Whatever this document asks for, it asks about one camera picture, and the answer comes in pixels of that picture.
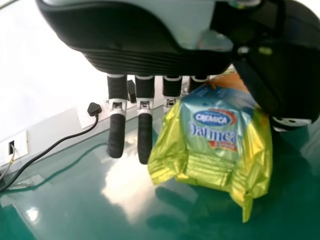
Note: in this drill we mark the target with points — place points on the white socket strip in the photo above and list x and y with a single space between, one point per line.
21 145
83 120

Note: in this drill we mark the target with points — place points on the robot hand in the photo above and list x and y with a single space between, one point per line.
125 30

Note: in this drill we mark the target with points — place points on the yellow-green biscuit packet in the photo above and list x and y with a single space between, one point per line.
212 150

